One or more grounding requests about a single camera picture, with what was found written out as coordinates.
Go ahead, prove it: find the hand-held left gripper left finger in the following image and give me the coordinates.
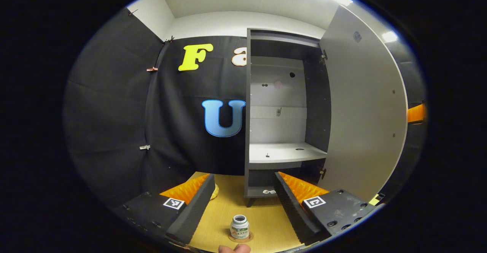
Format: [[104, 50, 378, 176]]
[[114, 174, 216, 246]]

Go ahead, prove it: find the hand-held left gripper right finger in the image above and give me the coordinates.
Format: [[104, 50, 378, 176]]
[[274, 171, 379, 246]]

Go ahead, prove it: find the round brown coaster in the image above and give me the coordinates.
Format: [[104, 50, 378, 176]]
[[228, 231, 254, 243]]

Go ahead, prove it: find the white bottle with green label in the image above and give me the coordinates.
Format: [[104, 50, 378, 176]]
[[230, 215, 250, 240]]

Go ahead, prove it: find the dark grey cabinet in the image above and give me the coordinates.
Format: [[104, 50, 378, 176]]
[[243, 28, 331, 208]]

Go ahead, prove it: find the black backdrop cloth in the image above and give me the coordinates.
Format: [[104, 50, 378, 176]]
[[63, 8, 427, 208]]

